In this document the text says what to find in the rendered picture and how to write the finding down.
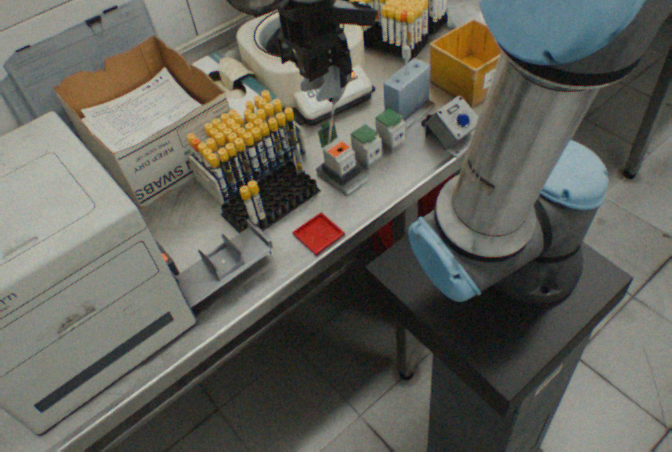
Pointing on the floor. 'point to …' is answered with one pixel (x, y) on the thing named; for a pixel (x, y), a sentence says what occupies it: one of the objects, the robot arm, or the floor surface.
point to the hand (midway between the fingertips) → (335, 94)
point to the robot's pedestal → (459, 402)
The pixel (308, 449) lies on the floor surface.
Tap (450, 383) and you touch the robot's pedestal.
